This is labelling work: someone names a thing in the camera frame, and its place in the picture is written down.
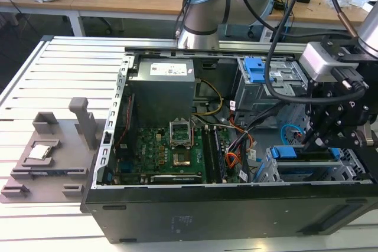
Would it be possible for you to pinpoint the blue data wire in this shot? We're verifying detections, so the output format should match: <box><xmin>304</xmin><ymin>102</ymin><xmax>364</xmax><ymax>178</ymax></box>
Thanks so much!
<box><xmin>254</xmin><ymin>159</ymin><xmax>268</xmax><ymax>182</ymax></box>
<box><xmin>279</xmin><ymin>123</ymin><xmax>305</xmax><ymax>149</ymax></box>

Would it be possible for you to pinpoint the hard disk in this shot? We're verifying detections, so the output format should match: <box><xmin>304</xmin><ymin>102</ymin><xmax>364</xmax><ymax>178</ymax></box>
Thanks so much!
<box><xmin>272</xmin><ymin>145</ymin><xmax>341</xmax><ymax>163</ymax></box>

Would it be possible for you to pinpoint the metal disk bay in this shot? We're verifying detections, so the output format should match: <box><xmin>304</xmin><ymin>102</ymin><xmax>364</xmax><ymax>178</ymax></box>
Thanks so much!
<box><xmin>259</xmin><ymin>145</ymin><xmax>373</xmax><ymax>184</ymax></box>

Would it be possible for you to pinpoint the black RAM slot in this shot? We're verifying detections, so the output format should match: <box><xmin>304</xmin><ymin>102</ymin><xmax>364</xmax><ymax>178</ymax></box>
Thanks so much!
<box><xmin>205</xmin><ymin>126</ymin><xmax>218</xmax><ymax>184</ymax></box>
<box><xmin>215</xmin><ymin>127</ymin><xmax>229</xmax><ymax>181</ymax></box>

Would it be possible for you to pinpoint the metal drive cage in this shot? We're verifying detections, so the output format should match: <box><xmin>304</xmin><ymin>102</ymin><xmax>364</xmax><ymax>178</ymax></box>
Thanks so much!
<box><xmin>235</xmin><ymin>56</ymin><xmax>310</xmax><ymax>113</ymax></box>

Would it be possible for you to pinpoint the metal CPU socket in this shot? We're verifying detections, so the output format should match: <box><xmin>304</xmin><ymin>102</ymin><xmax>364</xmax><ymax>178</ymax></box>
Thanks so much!
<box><xmin>168</xmin><ymin>119</ymin><xmax>193</xmax><ymax>149</ymax></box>

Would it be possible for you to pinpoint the black PC case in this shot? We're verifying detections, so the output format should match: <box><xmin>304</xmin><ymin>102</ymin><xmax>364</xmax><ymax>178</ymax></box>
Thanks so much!
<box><xmin>81</xmin><ymin>45</ymin><xmax>378</xmax><ymax>246</ymax></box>

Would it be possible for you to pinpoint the black graphics card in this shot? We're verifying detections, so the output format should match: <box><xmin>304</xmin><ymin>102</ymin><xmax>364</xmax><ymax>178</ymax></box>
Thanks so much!
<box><xmin>149</xmin><ymin>174</ymin><xmax>205</xmax><ymax>185</ymax></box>

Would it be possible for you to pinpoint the grey power supply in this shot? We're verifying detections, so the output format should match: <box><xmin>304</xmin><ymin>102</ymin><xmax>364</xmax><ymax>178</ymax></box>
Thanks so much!
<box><xmin>128</xmin><ymin>58</ymin><xmax>197</xmax><ymax>129</ymax></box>

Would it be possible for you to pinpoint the green motherboard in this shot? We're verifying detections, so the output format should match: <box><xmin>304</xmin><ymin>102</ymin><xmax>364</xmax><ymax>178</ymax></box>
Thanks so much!
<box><xmin>116</xmin><ymin>125</ymin><xmax>239</xmax><ymax>186</ymax></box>

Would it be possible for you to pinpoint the black case fan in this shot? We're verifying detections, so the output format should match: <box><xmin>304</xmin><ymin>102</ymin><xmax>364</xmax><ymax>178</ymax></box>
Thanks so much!
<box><xmin>113</xmin><ymin>92</ymin><xmax>137</xmax><ymax>161</ymax></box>

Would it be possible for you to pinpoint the wooden desk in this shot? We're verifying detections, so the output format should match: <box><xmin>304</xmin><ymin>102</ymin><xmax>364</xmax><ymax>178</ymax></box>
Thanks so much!
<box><xmin>0</xmin><ymin>0</ymin><xmax>378</xmax><ymax>38</ymax></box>

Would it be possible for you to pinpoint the grey parts rack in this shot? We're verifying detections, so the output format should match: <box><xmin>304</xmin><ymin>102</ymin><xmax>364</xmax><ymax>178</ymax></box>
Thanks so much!
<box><xmin>0</xmin><ymin>97</ymin><xmax>99</xmax><ymax>205</ymax></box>

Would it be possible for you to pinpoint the silver CPU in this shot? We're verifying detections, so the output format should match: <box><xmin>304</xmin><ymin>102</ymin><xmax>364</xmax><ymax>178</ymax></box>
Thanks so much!
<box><xmin>28</xmin><ymin>142</ymin><xmax>56</xmax><ymax>161</ymax></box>

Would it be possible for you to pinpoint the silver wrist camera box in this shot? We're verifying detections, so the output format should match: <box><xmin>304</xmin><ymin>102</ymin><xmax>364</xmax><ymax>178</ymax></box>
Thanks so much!
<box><xmin>299</xmin><ymin>42</ymin><xmax>340</xmax><ymax>82</ymax></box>

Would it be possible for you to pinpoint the black wire bundle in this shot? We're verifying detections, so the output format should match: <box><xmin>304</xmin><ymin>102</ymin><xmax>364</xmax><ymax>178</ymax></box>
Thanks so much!
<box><xmin>229</xmin><ymin>106</ymin><xmax>284</xmax><ymax>182</ymax></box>

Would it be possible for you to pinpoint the black camera cable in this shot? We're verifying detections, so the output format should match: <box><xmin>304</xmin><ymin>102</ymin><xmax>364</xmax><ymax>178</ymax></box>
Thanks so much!
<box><xmin>263</xmin><ymin>0</ymin><xmax>370</xmax><ymax>102</ymax></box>

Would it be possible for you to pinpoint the blue plastic drive bracket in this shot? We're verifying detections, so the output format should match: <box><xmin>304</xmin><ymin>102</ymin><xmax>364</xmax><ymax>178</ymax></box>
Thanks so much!
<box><xmin>243</xmin><ymin>57</ymin><xmax>275</xmax><ymax>84</ymax></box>

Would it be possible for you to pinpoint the yellow and black power wire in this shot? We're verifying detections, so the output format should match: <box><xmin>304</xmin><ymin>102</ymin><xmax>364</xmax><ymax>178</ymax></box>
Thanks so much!
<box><xmin>191</xmin><ymin>78</ymin><xmax>224</xmax><ymax>116</ymax></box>

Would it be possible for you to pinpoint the orange and red power wire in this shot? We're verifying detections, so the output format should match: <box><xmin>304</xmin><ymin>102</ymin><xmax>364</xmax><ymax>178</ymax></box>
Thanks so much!
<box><xmin>224</xmin><ymin>132</ymin><xmax>253</xmax><ymax>176</ymax></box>

